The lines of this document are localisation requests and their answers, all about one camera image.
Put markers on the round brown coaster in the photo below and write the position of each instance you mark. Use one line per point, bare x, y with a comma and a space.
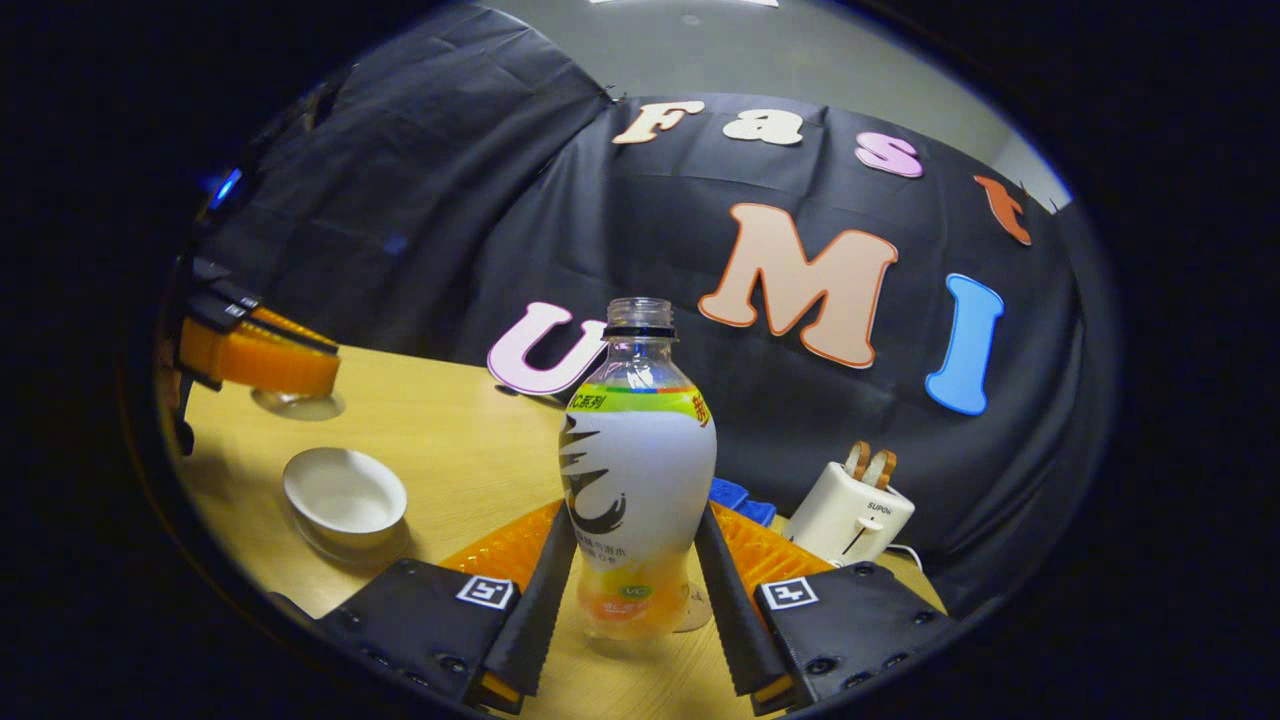
698, 610

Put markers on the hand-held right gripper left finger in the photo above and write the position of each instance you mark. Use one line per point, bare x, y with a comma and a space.
545, 600

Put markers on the cream toaster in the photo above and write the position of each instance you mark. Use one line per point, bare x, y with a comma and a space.
850, 515

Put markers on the labelled plastic water bottle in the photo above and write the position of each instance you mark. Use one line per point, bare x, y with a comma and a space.
640, 480

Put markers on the toast slice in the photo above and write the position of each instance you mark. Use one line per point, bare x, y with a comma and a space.
858, 460
882, 470

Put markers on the blue towel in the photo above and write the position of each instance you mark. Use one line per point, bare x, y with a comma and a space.
745, 503

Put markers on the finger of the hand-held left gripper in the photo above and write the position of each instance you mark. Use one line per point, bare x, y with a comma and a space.
260, 362
235, 305

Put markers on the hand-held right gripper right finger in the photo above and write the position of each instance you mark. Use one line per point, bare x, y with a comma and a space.
735, 620

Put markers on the white teacup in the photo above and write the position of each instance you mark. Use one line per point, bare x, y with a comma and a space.
345, 490

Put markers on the black backdrop cloth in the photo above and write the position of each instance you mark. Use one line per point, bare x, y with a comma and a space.
450, 200

